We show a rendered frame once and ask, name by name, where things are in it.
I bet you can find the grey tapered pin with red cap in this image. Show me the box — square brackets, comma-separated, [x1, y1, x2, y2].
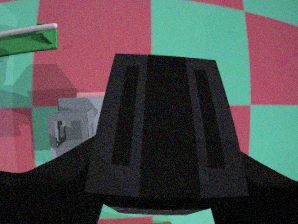
[0, 23, 59, 37]

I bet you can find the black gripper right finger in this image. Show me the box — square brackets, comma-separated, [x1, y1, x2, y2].
[212, 151, 298, 224]

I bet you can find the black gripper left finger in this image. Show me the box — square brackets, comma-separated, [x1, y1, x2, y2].
[0, 135, 104, 224]

